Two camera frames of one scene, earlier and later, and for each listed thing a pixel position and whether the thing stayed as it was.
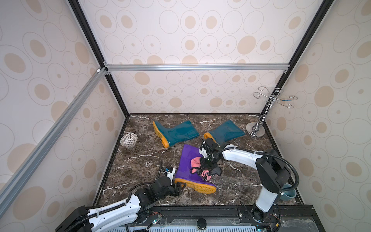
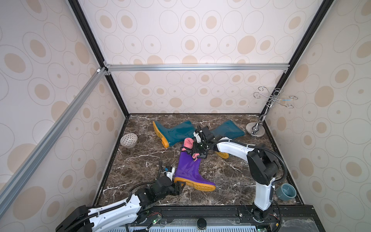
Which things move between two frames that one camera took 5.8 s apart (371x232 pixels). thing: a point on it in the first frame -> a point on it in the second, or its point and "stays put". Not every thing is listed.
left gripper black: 177,186 stays put
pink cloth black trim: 206,173 -> 188,143
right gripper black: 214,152 -> 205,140
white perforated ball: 129,139 stays put
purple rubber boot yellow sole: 184,175 stays put
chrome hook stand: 257,128 stays put
